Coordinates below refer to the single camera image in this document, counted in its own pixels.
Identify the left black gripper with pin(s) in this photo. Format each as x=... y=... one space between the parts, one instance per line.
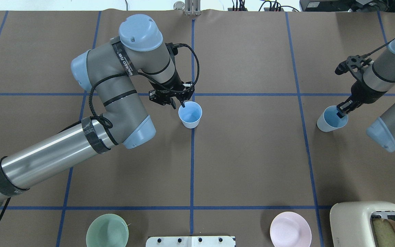
x=168 y=83

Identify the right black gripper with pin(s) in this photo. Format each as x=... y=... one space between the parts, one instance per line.
x=356 y=90

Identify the light blue cup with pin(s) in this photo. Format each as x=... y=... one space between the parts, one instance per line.
x=329 y=120
x=190 y=115

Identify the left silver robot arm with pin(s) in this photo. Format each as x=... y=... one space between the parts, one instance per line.
x=118 y=114

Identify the cream toaster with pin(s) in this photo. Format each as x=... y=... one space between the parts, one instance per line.
x=351 y=222

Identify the toast slice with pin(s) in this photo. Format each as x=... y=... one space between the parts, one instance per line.
x=384 y=232

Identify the pink plastic bowl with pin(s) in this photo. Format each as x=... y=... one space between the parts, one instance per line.
x=289 y=229

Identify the green plastic bowl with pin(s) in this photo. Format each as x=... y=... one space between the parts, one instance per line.
x=108 y=230

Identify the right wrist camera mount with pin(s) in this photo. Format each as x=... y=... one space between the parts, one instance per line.
x=355 y=64

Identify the aluminium frame post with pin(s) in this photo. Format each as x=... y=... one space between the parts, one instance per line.
x=192 y=7

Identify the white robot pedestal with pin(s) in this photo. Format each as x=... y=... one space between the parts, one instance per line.
x=191 y=241

